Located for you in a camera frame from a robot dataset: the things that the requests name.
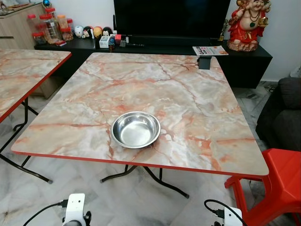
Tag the white orange printed leaflet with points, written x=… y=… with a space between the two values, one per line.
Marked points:
x=210 y=50

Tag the white round figurine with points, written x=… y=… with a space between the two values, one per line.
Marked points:
x=79 y=31

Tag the small clear jar red lid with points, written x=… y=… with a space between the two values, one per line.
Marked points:
x=39 y=38

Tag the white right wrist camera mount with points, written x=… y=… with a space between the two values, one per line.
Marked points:
x=232 y=217

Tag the large clear jar red lid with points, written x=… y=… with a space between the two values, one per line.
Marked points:
x=49 y=29

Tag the dark grey fabric sofa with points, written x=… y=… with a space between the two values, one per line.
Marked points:
x=287 y=117

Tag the yellow round figurine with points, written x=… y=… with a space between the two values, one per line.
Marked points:
x=98 y=32

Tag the red laughing Buddha statue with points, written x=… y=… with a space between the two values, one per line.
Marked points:
x=247 y=26

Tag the small jar with nuts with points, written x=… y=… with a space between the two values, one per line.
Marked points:
x=66 y=34

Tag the stainless steel bowl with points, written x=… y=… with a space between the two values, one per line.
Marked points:
x=135 y=131

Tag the flat red packet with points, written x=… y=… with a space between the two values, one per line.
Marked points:
x=56 y=43

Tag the dark grey table clamp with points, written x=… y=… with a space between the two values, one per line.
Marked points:
x=204 y=63

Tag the light wooden cabinet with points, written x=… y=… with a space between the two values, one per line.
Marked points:
x=19 y=28

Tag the jar with orange snacks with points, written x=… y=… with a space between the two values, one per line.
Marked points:
x=62 y=22

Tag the black flat screen television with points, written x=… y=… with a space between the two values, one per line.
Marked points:
x=169 y=16

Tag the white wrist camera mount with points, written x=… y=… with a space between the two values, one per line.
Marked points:
x=232 y=217
x=75 y=207

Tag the black metal table leg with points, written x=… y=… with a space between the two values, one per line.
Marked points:
x=37 y=176
x=24 y=106
x=181 y=192

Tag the small white box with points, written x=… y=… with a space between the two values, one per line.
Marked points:
x=104 y=42

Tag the white lace cloth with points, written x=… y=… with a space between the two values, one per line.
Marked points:
x=297 y=72

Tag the red plastic stool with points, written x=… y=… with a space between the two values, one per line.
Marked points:
x=282 y=179

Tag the small red box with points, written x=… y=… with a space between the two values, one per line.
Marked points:
x=118 y=37

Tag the black round figurine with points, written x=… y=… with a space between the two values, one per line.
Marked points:
x=107 y=31
x=88 y=32

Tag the black television console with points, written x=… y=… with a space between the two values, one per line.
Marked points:
x=244 y=66

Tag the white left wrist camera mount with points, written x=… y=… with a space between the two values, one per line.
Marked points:
x=75 y=207

